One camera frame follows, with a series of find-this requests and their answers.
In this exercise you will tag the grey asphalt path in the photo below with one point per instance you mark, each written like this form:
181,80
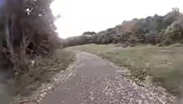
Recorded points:
94,88

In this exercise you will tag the row of trees and bushes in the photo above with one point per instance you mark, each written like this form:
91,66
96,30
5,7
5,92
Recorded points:
134,32

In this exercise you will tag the mown grass field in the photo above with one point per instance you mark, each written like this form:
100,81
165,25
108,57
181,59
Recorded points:
161,63

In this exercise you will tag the grass verge with weeds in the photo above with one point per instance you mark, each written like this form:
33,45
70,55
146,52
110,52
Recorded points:
26,82

